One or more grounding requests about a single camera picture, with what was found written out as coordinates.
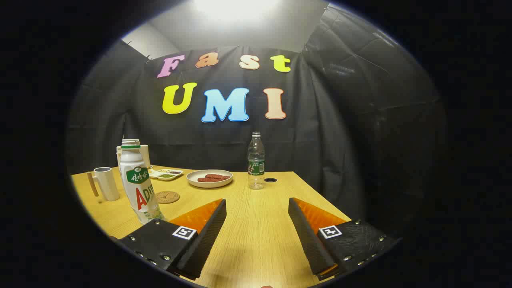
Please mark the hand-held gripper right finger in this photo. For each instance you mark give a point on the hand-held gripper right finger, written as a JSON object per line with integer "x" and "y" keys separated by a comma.
{"x": 310, "y": 240}

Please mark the black backdrop cloth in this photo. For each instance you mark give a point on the black backdrop cloth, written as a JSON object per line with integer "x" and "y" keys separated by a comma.
{"x": 320, "y": 140}

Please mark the clear plastic water bottle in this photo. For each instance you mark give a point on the clear plastic water bottle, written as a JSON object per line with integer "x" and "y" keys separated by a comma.
{"x": 256, "y": 160}

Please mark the red meat slice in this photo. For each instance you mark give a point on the red meat slice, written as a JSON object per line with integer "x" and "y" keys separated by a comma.
{"x": 218, "y": 176}
{"x": 207, "y": 180}

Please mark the wooden table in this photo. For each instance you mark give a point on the wooden table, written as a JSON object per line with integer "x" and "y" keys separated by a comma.
{"x": 256, "y": 224}

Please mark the cream toaster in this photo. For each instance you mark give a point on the cream toaster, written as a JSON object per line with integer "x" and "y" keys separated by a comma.
{"x": 145, "y": 156}

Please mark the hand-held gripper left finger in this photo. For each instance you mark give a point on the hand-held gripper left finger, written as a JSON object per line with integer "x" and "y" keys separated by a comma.
{"x": 202, "y": 244}

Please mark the round white plate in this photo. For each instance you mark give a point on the round white plate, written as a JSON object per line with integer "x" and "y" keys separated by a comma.
{"x": 194, "y": 180}

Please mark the white juice bottle green label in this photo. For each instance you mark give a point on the white juice bottle green label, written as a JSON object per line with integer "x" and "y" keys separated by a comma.
{"x": 138, "y": 184}

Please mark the round wooden coaster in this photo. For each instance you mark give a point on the round wooden coaster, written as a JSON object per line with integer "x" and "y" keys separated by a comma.
{"x": 167, "y": 197}

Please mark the white divided condiment tray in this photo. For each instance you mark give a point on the white divided condiment tray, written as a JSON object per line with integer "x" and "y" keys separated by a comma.
{"x": 166, "y": 174}

